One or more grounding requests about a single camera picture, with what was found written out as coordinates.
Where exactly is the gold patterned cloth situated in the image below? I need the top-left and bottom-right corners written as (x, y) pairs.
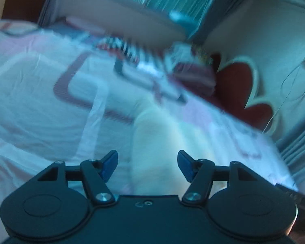
top-left (193, 46), bottom-right (214, 65)

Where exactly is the black white striped cloth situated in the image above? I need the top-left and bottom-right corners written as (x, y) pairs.
top-left (97, 37), bottom-right (143, 64)

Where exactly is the grey curtain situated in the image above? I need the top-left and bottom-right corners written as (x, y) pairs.
top-left (37, 0), bottom-right (66, 28)
top-left (276, 114), bottom-right (305, 186)
top-left (191, 0), bottom-right (247, 44)

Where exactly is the thin wall cable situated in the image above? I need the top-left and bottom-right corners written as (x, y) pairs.
top-left (262, 56), bottom-right (305, 134)

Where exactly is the red heart-shaped headboard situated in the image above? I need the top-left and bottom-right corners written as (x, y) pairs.
top-left (210, 53), bottom-right (282, 135)

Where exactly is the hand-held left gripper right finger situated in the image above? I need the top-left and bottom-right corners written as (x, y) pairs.
top-left (177, 150), bottom-right (261, 205)

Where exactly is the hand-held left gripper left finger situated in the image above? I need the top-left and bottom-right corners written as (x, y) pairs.
top-left (38, 150), bottom-right (119, 206)

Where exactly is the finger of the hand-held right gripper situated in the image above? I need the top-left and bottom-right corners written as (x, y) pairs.
top-left (276, 183), bottom-right (305, 210)

